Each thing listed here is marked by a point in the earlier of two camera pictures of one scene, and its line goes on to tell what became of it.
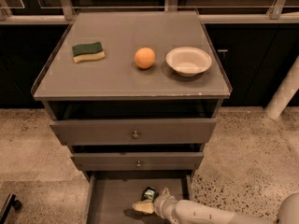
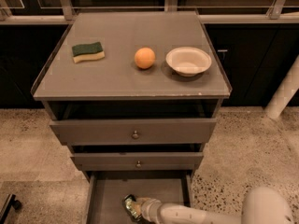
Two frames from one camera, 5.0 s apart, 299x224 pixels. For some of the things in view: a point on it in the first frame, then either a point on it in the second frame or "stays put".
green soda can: x=149 y=193 to x=128 y=201
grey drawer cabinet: x=134 y=95 stays put
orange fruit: x=144 y=58 stays put
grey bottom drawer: x=110 y=195 stays put
